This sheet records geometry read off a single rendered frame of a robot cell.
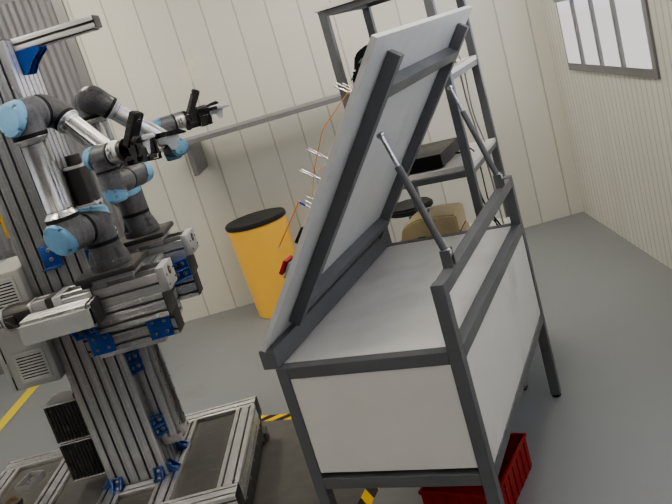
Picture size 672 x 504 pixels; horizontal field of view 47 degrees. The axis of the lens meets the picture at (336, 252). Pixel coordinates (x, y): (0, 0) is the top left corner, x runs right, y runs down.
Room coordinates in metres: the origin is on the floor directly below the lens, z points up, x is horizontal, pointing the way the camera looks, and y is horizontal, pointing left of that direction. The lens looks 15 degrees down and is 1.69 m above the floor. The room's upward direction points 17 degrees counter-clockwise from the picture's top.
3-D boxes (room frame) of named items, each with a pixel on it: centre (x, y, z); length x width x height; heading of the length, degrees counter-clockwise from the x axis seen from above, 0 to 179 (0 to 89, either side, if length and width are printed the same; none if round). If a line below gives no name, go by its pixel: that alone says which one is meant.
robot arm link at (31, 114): (2.67, 0.87, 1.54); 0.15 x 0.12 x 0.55; 151
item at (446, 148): (3.51, -0.48, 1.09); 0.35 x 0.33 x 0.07; 154
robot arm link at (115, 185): (2.56, 0.63, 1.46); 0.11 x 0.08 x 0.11; 151
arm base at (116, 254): (2.79, 0.80, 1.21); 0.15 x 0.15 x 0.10
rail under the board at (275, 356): (2.79, 0.04, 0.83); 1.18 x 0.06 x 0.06; 154
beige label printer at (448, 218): (3.46, -0.46, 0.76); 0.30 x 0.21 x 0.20; 67
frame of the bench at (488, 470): (2.65, -0.24, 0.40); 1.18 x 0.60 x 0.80; 154
